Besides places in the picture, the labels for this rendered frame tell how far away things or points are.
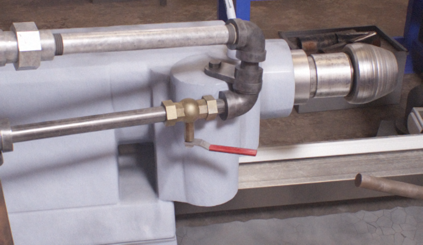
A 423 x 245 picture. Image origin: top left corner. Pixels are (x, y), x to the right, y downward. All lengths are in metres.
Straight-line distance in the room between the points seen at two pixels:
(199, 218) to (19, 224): 0.43
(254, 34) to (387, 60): 0.28
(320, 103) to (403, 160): 1.91
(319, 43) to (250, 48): 2.49
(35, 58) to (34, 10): 3.98
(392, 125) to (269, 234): 1.62
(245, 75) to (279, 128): 2.27
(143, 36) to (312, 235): 0.66
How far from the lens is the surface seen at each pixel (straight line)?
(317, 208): 1.25
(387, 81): 0.94
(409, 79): 3.60
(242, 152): 0.75
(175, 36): 0.68
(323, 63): 0.92
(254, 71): 0.74
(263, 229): 1.22
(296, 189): 1.16
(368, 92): 0.93
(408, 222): 1.29
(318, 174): 1.19
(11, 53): 0.63
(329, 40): 3.24
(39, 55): 0.63
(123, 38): 0.66
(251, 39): 0.72
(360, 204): 1.28
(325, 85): 0.92
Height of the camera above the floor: 1.49
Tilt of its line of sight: 29 degrees down
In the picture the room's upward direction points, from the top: straight up
